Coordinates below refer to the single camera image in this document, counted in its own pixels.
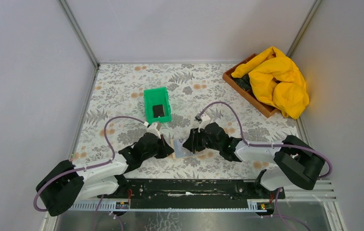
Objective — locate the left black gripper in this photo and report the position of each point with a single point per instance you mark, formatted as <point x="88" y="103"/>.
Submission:
<point x="166" y="149"/>

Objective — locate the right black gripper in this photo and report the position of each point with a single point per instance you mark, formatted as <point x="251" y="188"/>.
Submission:
<point x="193" y="140"/>

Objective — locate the black VIP card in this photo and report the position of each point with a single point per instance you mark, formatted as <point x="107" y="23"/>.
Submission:
<point x="158" y="111"/>

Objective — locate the green plastic bin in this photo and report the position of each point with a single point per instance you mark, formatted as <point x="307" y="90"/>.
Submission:
<point x="155" y="97"/>

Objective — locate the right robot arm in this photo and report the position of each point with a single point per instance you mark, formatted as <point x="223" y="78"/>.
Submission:
<point x="296" y="163"/>

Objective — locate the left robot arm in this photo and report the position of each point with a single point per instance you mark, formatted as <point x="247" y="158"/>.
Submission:
<point x="83" y="181"/>

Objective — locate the floral table mat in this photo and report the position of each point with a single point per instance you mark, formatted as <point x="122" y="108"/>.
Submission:
<point x="116" y="110"/>

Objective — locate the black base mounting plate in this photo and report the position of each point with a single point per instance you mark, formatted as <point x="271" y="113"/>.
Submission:
<point x="191" y="194"/>

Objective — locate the brown wooden tray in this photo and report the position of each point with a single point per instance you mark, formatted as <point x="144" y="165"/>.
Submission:
<point x="243" y="87"/>

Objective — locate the yellow cloth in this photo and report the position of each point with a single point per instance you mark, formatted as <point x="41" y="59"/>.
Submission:
<point x="276" y="81"/>

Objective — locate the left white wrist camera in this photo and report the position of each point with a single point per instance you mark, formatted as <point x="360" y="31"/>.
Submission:
<point x="153" y="128"/>

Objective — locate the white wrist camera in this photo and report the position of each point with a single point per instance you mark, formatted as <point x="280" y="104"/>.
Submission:
<point x="203" y="120"/>
<point x="153" y="128"/>

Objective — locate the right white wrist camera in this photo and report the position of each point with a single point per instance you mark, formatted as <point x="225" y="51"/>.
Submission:
<point x="203" y="120"/>

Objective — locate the aluminium frame rails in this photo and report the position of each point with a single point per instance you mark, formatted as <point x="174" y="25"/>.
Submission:
<point x="322" y="194"/>

